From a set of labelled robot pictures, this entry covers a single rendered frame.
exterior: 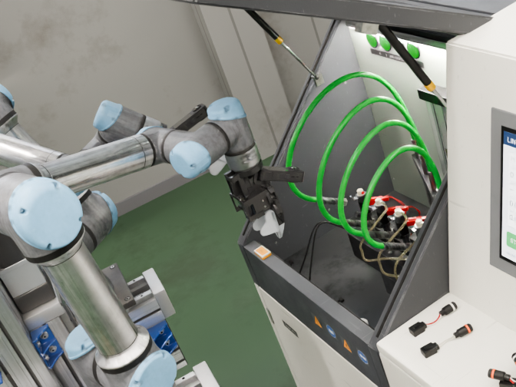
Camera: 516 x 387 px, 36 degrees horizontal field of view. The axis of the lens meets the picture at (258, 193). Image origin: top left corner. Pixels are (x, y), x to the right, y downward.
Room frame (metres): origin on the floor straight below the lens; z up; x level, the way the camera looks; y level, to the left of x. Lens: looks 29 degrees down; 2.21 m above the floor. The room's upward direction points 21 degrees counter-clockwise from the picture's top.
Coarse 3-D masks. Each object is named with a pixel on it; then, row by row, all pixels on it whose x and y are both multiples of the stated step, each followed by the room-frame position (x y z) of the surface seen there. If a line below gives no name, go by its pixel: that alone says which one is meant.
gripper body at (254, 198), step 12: (252, 168) 1.54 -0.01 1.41; (228, 180) 1.57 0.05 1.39; (240, 180) 1.55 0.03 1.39; (252, 180) 1.56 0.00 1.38; (264, 180) 1.57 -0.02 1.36; (240, 192) 1.56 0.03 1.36; (252, 192) 1.55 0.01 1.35; (264, 192) 1.54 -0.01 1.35; (240, 204) 1.58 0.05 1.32; (252, 204) 1.54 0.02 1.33; (264, 204) 1.54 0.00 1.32; (252, 216) 1.53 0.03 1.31
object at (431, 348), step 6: (468, 324) 1.30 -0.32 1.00; (456, 330) 1.30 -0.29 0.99; (462, 330) 1.29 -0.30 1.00; (468, 330) 1.29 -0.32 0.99; (456, 336) 1.29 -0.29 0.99; (444, 342) 1.29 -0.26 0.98; (420, 348) 1.29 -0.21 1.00; (426, 348) 1.28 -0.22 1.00; (432, 348) 1.27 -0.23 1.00; (438, 348) 1.28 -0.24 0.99; (426, 354) 1.27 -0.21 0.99; (432, 354) 1.27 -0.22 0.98
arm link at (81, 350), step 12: (72, 336) 1.41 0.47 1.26; (84, 336) 1.38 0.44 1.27; (72, 348) 1.36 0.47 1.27; (84, 348) 1.35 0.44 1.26; (96, 348) 1.35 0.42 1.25; (72, 360) 1.37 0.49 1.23; (84, 360) 1.35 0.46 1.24; (84, 372) 1.35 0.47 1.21; (96, 372) 1.31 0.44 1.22; (96, 384) 1.35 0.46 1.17
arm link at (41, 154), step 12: (0, 144) 1.88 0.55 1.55; (12, 144) 1.87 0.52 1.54; (24, 144) 1.86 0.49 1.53; (36, 144) 1.87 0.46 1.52; (0, 156) 1.86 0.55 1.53; (12, 156) 1.85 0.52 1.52; (24, 156) 1.83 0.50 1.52; (36, 156) 1.82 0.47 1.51; (48, 156) 1.81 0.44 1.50; (60, 156) 1.81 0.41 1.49
